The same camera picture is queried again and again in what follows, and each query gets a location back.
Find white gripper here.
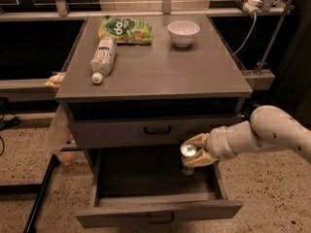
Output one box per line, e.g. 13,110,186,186
182,126,234,168

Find redbull can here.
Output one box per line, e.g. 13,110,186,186
180,143,197,176

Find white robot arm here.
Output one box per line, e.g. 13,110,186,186
180,106,311,169

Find grey drawer cabinet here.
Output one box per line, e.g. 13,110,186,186
54,14,254,151

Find open lower drawer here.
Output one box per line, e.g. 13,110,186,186
76,145,242,228

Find upper grey drawer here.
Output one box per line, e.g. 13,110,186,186
69,115,241,149

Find white bowl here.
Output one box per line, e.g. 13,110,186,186
167,20,200,48

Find clear plastic water bottle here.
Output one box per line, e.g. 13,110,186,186
90,37,117,84

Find green snack bag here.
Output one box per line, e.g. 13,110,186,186
98,16,153,45

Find clear plastic bag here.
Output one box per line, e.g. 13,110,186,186
44,105,76,164

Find white power strip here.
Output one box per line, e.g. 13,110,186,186
234,0,262,16

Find yellow crumpled wrapper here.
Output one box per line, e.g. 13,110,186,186
46,73,65,88

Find black upper drawer handle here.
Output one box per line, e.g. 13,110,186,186
144,125,171,135

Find black drawer handle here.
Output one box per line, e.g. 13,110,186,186
147,212,175,224
144,125,171,135

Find black lower drawer handle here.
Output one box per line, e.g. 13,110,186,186
147,212,175,224

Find white power cable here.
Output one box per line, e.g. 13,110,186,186
230,13,258,57

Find black floor frame bar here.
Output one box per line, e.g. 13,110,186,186
23,154,59,233

